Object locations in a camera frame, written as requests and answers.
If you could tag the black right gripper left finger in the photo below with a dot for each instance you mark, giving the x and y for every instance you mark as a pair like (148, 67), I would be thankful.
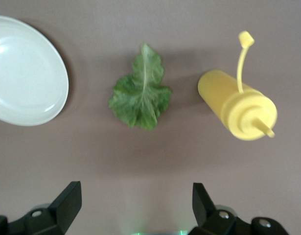
(67, 203)

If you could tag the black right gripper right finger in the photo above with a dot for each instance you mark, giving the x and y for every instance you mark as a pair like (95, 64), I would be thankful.
(201, 203)

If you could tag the yellow squeeze bottle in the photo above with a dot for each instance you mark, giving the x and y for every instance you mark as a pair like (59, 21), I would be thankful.
(238, 105)

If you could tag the green lettuce leaf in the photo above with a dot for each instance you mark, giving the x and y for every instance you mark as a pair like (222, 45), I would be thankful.
(140, 105)

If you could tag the beige round plate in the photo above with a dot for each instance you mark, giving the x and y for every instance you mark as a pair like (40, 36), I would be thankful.
(25, 73)

